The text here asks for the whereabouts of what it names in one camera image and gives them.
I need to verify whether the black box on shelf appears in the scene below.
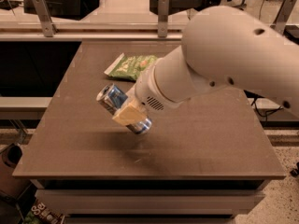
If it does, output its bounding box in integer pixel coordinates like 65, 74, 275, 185
22, 0, 101, 21

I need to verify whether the brown bin with hole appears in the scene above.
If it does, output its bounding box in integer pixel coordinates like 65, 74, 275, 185
0, 144, 31, 202

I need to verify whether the silver blue redbull can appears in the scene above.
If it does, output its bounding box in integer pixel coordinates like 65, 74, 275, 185
96, 83, 152, 134

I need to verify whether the grey drawer table base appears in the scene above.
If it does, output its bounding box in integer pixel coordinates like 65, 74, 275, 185
36, 189, 264, 224

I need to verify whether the middle metal glass bracket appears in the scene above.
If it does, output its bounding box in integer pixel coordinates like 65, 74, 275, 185
158, 0, 169, 37

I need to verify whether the right metal glass bracket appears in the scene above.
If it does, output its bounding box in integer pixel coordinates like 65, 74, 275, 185
271, 0, 297, 35

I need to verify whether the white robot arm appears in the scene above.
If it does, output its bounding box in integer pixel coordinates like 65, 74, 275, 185
113, 7, 299, 126

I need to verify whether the left metal glass bracket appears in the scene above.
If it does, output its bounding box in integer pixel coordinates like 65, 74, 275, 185
32, 0, 56, 37

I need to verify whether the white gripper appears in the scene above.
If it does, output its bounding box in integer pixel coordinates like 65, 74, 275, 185
112, 59, 181, 126

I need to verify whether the green chip bag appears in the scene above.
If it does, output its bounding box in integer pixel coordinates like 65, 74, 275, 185
104, 53, 158, 81

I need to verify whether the black cable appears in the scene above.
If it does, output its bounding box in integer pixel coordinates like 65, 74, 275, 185
244, 91, 284, 123

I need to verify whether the metal glass bracket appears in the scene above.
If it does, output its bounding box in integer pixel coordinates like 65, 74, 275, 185
271, 0, 297, 35
158, 0, 169, 37
32, 0, 56, 37

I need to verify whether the magazine on floor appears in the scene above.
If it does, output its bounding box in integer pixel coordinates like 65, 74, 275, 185
22, 200, 64, 224

